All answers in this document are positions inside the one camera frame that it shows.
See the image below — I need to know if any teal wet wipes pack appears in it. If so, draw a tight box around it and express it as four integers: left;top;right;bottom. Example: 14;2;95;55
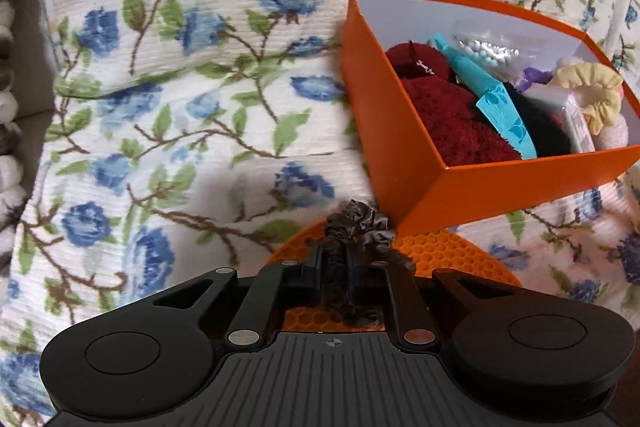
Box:
433;32;537;159

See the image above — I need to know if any black pompom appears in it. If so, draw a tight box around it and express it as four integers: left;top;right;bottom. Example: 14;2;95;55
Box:
503;82;572;157

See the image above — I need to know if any beige scrunchie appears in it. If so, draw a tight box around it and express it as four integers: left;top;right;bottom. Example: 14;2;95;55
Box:
549;63;624;135

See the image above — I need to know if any red knitted plush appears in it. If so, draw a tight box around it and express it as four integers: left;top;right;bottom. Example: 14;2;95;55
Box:
386;41;521;167

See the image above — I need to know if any pink tissue pack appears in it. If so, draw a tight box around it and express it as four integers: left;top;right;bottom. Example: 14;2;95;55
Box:
523;83;596;154

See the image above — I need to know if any orange cardboard box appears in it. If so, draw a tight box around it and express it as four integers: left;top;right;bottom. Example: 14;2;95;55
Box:
341;0;639;235

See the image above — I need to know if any purple plush cloth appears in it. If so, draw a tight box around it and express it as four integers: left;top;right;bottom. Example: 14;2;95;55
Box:
515;67;553;93

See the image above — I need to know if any orange honeycomb mat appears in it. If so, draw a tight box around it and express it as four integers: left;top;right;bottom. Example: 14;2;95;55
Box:
264;218;524;334

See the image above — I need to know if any grey sparkly scrunchie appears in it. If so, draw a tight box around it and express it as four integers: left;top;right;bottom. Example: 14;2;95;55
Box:
321;199;416;329

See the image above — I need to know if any striped fuzzy pillow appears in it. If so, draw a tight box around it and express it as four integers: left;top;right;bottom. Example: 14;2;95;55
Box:
1;0;25;279

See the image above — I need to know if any bag of white beads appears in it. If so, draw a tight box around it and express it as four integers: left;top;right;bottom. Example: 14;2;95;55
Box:
451;20;546;69

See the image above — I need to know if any white pink plush toy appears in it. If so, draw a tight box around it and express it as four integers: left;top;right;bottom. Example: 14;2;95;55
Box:
593;87;629;150

